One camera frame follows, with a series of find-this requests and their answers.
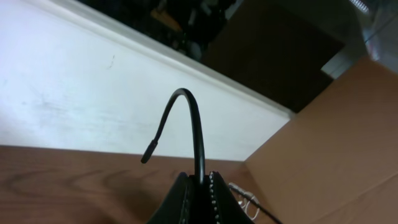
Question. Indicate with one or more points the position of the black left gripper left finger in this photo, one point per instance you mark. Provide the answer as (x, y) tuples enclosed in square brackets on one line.
[(175, 209)]

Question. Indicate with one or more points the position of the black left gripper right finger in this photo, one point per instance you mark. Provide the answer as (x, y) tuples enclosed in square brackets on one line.
[(222, 207)]

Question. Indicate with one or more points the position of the brown cardboard box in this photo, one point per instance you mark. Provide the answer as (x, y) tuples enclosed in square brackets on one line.
[(336, 161)]

